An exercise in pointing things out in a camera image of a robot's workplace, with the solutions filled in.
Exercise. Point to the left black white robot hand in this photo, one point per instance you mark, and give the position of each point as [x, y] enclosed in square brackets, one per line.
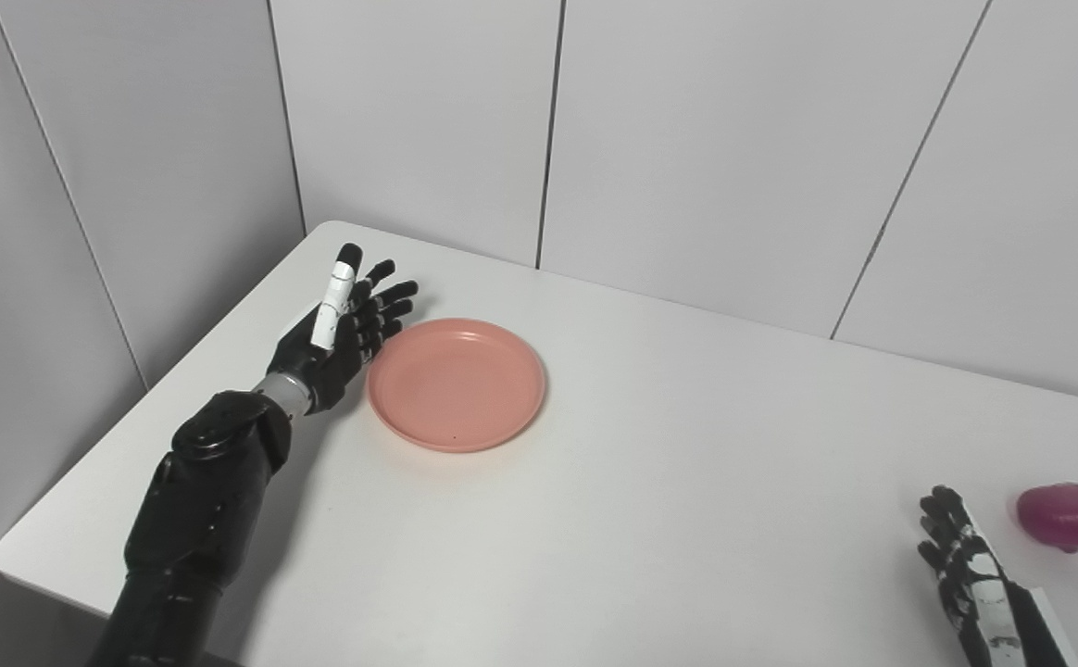
[326, 357]

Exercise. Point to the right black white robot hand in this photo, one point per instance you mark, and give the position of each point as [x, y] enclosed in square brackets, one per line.
[974, 584]

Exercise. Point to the purple onion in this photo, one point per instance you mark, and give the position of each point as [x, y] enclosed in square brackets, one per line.
[1067, 514]

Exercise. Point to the pink round plate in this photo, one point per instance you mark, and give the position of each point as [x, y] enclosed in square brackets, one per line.
[456, 384]

